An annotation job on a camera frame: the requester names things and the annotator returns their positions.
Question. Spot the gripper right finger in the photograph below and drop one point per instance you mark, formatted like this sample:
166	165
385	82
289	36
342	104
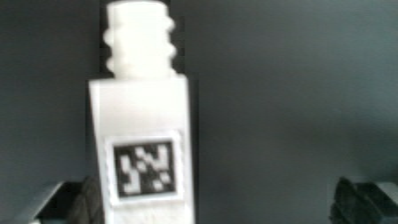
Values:
365	203

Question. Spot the white table leg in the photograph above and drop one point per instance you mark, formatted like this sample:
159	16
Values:
141	118

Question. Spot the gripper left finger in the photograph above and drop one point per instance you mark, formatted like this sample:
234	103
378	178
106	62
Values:
74	207

